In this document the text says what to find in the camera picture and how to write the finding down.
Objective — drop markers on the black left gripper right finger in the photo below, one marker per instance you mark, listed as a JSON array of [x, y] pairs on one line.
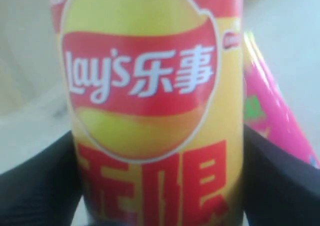
[[279, 189]]

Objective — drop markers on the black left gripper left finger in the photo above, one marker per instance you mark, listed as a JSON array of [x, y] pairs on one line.
[[44, 190]]

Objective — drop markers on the pink chips can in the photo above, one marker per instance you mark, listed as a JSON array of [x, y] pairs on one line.
[[265, 109]]

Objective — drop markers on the yellow chips can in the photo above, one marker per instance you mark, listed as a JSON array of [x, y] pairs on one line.
[[155, 91]]

